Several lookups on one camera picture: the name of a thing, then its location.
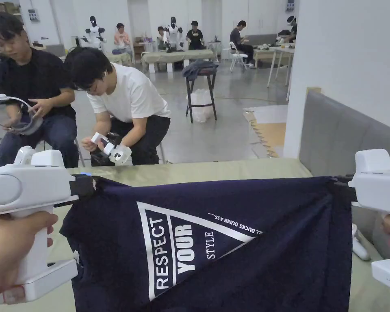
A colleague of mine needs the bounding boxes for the white plastic bag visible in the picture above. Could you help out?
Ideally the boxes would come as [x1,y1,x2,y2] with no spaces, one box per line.
[188,88,216,124]

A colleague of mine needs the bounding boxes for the grey sofa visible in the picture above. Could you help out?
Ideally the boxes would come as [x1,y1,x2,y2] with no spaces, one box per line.
[245,33,279,47]

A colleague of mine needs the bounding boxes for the white folding chair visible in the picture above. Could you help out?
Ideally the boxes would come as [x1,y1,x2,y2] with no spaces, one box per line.
[228,41,251,72]

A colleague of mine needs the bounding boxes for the dark blue printed shirt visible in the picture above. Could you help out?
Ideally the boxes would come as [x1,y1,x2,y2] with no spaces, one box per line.
[59,175,354,312]

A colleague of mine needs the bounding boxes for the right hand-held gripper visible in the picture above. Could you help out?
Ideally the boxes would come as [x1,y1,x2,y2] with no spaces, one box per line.
[331,148,390,292]

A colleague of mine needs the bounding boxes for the white humanoid robot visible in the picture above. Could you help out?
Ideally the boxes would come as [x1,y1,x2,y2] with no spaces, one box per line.
[80,15,107,52]
[163,16,185,53]

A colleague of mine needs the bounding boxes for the low table with beige sheet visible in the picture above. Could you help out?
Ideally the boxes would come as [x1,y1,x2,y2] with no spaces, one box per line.
[141,48,216,74]

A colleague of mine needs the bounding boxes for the black stool with grey cloth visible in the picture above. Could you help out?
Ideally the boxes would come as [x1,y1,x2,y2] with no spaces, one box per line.
[181,58,220,124]

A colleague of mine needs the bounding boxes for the foam floor mats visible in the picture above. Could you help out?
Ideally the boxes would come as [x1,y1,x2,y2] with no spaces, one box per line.
[243,105,289,159]

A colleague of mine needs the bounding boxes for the bed with pale green sheet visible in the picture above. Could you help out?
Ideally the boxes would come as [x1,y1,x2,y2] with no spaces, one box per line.
[0,158,390,312]

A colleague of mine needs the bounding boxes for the person's left hand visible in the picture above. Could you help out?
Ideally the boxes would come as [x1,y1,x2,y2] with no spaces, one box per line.
[0,210,59,298]

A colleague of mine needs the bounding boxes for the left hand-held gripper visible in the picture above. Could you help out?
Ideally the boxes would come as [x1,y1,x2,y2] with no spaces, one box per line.
[0,146,98,305]

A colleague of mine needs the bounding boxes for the white hand controller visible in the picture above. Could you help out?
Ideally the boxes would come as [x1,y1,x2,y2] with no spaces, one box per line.
[351,223,372,261]

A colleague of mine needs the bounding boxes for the small round white table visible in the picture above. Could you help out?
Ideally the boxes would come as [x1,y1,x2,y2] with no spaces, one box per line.
[207,40,222,63]

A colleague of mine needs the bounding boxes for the grey padded headboard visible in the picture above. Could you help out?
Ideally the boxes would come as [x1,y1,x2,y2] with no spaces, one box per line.
[298,89,390,260]

